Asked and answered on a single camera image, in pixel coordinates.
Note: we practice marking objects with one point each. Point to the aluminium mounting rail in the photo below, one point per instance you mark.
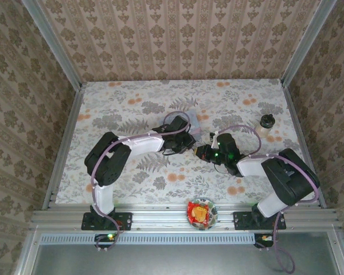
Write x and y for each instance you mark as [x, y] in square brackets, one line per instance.
[160, 217]

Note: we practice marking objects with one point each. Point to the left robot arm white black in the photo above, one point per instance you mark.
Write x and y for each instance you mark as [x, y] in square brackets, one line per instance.
[143, 143]

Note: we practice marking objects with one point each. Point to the small control board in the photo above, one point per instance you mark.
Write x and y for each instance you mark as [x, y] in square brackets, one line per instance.
[103, 237]
[263, 239]

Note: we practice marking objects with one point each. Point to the red yellow snack packet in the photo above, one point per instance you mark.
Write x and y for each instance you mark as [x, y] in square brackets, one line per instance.
[199, 213]

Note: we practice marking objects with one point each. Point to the aluminium corner post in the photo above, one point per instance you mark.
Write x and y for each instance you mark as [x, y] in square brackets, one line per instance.
[306, 43]
[51, 43]

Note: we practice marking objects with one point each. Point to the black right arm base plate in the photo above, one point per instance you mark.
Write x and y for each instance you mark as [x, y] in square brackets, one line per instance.
[240, 222]

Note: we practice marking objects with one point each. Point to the jar with black lid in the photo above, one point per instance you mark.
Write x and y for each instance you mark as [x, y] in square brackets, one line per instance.
[266, 120]

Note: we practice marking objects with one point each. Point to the aluminium side rail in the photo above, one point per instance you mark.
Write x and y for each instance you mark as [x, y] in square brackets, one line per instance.
[71, 123]
[295, 114]

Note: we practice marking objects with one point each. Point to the patterned ceramic bowl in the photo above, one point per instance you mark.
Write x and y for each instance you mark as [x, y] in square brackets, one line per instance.
[213, 213]

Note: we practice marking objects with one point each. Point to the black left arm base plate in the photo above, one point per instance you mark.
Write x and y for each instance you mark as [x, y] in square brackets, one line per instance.
[126, 220]

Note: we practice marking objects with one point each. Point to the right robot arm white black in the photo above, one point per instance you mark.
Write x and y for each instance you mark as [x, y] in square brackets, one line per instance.
[289, 177]

